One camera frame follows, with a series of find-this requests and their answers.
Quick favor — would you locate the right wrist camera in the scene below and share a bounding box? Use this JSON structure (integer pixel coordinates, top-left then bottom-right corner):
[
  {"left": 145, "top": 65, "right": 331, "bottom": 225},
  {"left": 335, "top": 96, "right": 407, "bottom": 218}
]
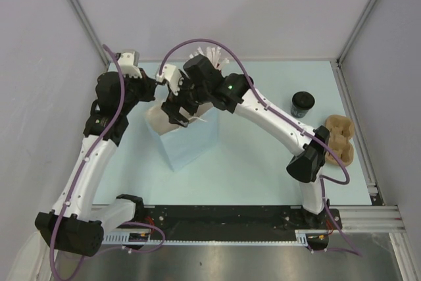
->
[{"left": 155, "top": 64, "right": 182, "bottom": 96}]

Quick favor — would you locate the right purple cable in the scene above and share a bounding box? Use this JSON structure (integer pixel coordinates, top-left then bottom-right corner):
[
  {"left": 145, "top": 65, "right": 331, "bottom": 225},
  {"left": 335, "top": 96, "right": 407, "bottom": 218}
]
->
[{"left": 159, "top": 39, "right": 362, "bottom": 257}]

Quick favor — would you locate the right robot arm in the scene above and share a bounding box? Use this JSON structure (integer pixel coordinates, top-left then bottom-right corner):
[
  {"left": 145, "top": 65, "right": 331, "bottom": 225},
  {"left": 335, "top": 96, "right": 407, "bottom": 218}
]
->
[{"left": 156, "top": 55, "right": 330, "bottom": 229}]

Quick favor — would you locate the light blue paper bag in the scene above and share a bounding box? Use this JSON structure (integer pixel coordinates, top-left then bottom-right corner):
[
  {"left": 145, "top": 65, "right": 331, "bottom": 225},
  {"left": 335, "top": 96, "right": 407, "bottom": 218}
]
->
[{"left": 145, "top": 101, "right": 218, "bottom": 172}]

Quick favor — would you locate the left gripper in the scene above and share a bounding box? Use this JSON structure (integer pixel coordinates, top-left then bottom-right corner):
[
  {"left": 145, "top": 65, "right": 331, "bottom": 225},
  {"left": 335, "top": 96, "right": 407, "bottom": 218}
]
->
[{"left": 118, "top": 68, "right": 158, "bottom": 115}]

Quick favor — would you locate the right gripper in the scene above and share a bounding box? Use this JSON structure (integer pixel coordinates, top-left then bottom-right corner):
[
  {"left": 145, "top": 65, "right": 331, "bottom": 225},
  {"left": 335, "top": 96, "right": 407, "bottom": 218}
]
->
[{"left": 162, "top": 70, "right": 211, "bottom": 128}]

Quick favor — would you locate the brown cardboard cup carrier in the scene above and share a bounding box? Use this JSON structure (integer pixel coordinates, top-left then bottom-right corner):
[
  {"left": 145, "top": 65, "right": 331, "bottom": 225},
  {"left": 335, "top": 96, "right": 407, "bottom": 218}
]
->
[{"left": 325, "top": 115, "right": 355, "bottom": 167}]

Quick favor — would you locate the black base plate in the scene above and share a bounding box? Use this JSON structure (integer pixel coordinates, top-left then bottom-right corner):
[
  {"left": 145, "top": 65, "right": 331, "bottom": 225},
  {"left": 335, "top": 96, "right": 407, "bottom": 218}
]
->
[{"left": 134, "top": 205, "right": 342, "bottom": 241}]

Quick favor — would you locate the single black coffee cup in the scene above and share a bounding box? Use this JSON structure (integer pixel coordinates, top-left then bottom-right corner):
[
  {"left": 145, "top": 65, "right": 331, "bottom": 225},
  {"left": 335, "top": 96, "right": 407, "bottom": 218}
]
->
[{"left": 290, "top": 103, "right": 309, "bottom": 118}]

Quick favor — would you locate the grey slotted cable duct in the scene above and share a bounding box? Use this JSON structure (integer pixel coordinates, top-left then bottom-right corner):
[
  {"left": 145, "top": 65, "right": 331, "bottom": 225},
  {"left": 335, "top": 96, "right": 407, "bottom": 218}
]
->
[{"left": 102, "top": 230, "right": 329, "bottom": 247}]

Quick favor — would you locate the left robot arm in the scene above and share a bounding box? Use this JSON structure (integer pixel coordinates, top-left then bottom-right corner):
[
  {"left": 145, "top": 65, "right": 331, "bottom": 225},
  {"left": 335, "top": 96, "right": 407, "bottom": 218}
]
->
[{"left": 35, "top": 68, "right": 157, "bottom": 257}]

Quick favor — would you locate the white wrapped straws bundle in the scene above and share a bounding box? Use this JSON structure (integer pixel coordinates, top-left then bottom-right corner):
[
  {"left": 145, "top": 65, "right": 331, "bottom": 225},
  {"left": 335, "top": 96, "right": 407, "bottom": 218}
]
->
[{"left": 189, "top": 46, "right": 230, "bottom": 72}]

